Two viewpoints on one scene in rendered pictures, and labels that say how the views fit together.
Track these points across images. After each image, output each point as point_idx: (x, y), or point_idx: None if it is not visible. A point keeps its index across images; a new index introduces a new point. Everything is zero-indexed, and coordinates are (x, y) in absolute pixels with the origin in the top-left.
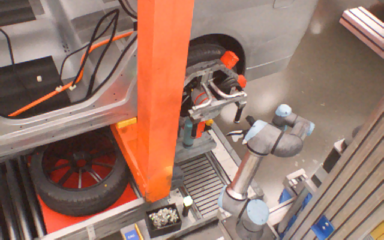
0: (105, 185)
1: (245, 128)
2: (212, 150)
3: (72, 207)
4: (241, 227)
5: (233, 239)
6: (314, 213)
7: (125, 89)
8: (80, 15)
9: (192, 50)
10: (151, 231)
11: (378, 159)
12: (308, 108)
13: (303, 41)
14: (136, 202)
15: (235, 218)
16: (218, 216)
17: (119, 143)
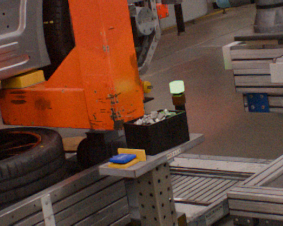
0: (40, 146)
1: (201, 150)
2: (171, 165)
3: (1, 193)
4: (263, 15)
5: (263, 35)
6: None
7: (15, 7)
8: None
9: None
10: (148, 125)
11: None
12: (272, 114)
13: (213, 87)
14: (101, 164)
15: (250, 32)
16: (229, 63)
17: (30, 117)
